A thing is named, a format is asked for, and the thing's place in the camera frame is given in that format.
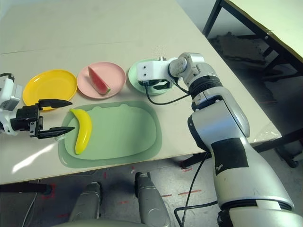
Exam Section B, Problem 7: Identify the green cutting board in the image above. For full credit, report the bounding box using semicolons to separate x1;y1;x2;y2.
54;100;164;169

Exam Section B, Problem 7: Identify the grey robot leg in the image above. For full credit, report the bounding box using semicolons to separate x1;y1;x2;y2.
68;182;103;223
134;172;171;227

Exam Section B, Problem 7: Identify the mint green plastic plate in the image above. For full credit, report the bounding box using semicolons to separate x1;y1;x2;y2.
128;58;177;96

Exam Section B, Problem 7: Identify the grey right robot leg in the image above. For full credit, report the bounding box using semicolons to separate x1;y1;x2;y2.
134;172;171;227

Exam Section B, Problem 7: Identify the black table base bar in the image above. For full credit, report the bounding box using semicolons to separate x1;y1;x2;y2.
182;129;303;167
0;183;52;195

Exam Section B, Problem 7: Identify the yellow toy banana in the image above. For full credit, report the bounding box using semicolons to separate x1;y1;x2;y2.
70;108;93;156

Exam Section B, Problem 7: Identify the yellow plastic plate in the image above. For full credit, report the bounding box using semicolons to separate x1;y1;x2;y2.
22;69;78;112

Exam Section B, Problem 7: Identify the grey robot torso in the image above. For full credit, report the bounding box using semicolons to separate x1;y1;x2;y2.
51;218;152;227

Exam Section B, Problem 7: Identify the clear plastic film piece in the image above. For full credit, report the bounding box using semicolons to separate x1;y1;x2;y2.
254;122;283;143

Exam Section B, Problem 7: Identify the beige table with dark frame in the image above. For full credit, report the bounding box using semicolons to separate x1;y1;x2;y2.
203;0;303;169

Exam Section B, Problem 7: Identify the white floor cable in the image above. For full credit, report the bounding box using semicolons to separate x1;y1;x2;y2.
22;192;40;227

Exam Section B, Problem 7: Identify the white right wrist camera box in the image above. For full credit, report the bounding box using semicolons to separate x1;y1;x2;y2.
136;59;171;82

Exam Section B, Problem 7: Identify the red floor tape strip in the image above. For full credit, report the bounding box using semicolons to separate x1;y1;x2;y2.
178;190;202;196

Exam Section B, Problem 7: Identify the black right camera cable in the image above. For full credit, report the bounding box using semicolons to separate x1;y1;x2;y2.
144;79;218;227

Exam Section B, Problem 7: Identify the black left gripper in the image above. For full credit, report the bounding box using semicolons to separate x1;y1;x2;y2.
10;98;76;140

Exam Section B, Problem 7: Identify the pink plastic plate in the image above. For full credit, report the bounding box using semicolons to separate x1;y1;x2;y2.
76;61;126;100

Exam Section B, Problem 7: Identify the grey left robot leg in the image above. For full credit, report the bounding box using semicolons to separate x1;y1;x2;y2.
68;182;103;223

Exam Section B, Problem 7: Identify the red toy watermelon slice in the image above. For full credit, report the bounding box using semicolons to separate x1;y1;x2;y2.
88;65;112;96

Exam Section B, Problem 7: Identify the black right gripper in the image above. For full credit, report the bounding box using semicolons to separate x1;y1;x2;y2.
139;79;172;89

